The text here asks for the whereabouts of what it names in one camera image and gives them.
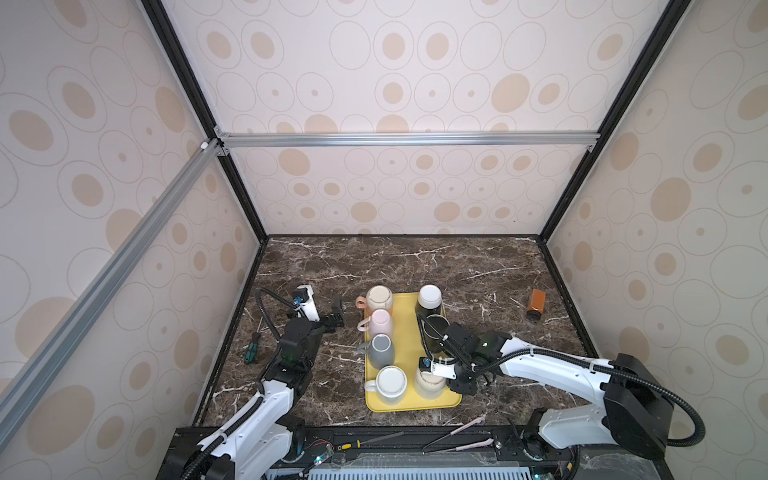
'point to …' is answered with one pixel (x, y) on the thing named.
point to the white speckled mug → (428, 385)
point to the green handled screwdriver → (252, 349)
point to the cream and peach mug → (377, 297)
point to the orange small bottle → (537, 305)
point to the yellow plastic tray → (408, 350)
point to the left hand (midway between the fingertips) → (333, 293)
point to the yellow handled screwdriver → (359, 443)
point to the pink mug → (379, 322)
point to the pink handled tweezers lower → (488, 441)
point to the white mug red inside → (390, 385)
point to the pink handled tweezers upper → (477, 421)
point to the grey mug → (380, 349)
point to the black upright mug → (434, 326)
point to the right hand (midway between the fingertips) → (452, 376)
